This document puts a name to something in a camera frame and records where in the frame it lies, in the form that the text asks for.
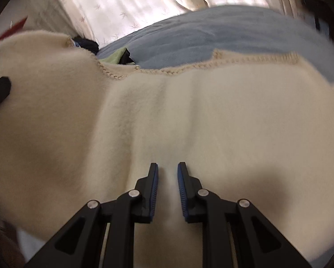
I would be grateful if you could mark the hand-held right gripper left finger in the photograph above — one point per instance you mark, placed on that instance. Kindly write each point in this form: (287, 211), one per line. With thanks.
(154, 189)

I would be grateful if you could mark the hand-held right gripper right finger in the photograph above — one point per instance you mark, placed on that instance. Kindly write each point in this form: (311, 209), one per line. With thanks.
(182, 189)

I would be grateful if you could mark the cream fuzzy braided-trim cardigan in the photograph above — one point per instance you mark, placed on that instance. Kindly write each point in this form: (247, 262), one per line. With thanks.
(211, 117)

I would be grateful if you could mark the dark bundled clothes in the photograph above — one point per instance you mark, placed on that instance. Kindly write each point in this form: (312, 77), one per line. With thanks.
(86, 44)

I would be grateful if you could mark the light green garment black trim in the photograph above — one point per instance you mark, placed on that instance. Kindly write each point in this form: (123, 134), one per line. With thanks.
(115, 57)

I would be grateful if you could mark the white patterned curtain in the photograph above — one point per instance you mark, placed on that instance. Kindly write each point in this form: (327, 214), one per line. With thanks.
(122, 2)

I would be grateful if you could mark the blue bed sheet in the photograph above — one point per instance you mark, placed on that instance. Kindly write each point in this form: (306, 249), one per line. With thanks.
(200, 33)

